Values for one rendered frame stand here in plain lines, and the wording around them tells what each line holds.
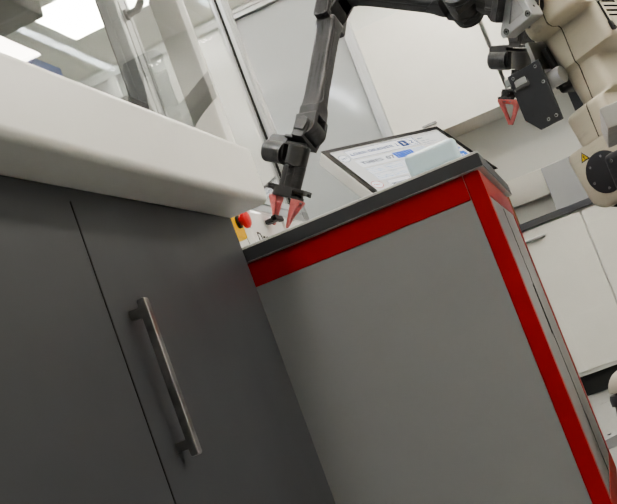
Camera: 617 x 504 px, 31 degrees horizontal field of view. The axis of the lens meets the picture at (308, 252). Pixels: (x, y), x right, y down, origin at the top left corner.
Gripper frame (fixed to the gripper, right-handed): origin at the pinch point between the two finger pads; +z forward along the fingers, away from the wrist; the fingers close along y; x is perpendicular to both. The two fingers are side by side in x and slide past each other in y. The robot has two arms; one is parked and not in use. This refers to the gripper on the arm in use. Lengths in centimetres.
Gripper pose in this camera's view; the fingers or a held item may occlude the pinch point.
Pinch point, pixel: (281, 223)
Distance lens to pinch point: 275.5
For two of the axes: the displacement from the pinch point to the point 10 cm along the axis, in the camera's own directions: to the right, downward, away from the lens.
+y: -9.4, -2.3, 2.6
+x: -2.6, -0.4, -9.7
